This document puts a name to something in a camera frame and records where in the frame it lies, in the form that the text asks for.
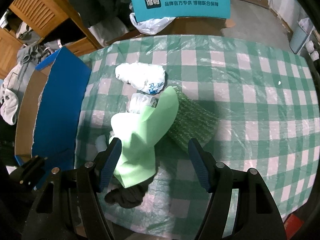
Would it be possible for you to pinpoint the teal printed box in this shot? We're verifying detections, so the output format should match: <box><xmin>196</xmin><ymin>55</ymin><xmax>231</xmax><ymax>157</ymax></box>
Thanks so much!
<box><xmin>131</xmin><ymin>0</ymin><xmax>231</xmax><ymax>22</ymax></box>

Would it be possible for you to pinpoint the black sock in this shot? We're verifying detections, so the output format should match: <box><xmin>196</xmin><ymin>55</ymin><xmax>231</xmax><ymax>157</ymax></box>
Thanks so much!
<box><xmin>104</xmin><ymin>184</ymin><xmax>148</xmax><ymax>209</ymax></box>

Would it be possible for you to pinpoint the white crumpled plastic bag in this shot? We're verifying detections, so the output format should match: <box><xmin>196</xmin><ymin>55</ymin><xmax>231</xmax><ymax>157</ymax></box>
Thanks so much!
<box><xmin>115</xmin><ymin>62</ymin><xmax>165</xmax><ymax>95</ymax></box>

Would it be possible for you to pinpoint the brown cardboard box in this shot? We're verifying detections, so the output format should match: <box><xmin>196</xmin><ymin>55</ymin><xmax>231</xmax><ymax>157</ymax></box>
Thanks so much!
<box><xmin>107</xmin><ymin>17</ymin><xmax>235</xmax><ymax>46</ymax></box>

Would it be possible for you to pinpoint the green checked tablecloth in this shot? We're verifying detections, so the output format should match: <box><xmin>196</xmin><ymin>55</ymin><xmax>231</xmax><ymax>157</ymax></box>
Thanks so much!
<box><xmin>75</xmin><ymin>35</ymin><xmax>319</xmax><ymax>239</ymax></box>

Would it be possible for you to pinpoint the light green cloth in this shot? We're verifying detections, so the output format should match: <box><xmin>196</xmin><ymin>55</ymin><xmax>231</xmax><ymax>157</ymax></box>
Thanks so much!
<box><xmin>111</xmin><ymin>86</ymin><xmax>179</xmax><ymax>188</ymax></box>

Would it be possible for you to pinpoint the blue cardboard shoe box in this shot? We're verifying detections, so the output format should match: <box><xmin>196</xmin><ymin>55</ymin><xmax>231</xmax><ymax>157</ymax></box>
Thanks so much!
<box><xmin>15</xmin><ymin>47</ymin><xmax>91</xmax><ymax>170</ymax></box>

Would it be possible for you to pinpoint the wooden louvered wardrobe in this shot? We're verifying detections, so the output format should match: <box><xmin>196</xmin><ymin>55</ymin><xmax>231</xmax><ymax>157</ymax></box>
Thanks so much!
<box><xmin>0</xmin><ymin>0</ymin><xmax>101</xmax><ymax>78</ymax></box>

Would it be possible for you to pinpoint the white fluffy towel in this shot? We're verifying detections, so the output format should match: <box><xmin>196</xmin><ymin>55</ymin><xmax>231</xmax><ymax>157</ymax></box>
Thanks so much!
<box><xmin>1</xmin><ymin>79</ymin><xmax>19</xmax><ymax>125</ymax></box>

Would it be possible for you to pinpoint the white plastic bag under box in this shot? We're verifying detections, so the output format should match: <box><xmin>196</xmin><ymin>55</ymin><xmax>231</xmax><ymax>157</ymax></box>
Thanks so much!
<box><xmin>130</xmin><ymin>12</ymin><xmax>175</xmax><ymax>35</ymax></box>

